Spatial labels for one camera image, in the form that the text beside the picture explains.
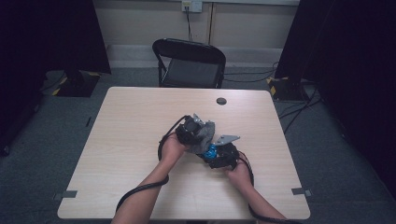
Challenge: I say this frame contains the black folding chair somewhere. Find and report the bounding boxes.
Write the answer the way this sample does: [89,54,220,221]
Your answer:
[151,37,228,90]

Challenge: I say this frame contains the white wall socket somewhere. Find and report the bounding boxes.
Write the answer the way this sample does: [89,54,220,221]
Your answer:
[181,0,204,14]

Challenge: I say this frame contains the person's left hand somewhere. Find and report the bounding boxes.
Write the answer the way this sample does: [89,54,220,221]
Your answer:
[160,133,191,164]

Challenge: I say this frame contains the grey terry cloth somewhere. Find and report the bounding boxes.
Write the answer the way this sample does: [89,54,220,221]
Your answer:
[186,120,217,156]

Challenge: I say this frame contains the black stand base yellow striped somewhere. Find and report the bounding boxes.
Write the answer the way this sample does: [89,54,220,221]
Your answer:
[50,69,103,98]
[265,76,313,103]

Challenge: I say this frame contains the person's right hand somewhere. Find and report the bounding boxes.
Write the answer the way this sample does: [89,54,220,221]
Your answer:
[225,160,253,191]

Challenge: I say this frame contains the black wall socket cable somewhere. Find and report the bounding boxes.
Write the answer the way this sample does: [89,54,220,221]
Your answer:
[185,6,193,42]

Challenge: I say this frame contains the vertical wall conduit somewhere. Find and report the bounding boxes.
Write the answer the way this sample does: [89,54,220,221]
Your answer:
[207,2,216,45]

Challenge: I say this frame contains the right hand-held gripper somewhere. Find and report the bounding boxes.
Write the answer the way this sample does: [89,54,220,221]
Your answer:
[205,133,242,171]

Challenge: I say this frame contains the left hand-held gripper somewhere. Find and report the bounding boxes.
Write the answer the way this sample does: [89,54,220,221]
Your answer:
[175,113,206,146]

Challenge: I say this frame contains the grey tape strip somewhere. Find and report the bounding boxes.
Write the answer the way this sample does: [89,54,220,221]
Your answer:
[52,189,78,202]
[290,187,314,197]

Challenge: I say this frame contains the black floor cable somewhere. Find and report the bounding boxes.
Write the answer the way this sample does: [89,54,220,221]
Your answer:
[277,87,322,135]
[223,61,280,84]

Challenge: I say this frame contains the black curtain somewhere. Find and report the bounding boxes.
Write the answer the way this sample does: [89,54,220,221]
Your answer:
[275,0,396,201]
[0,0,112,157]

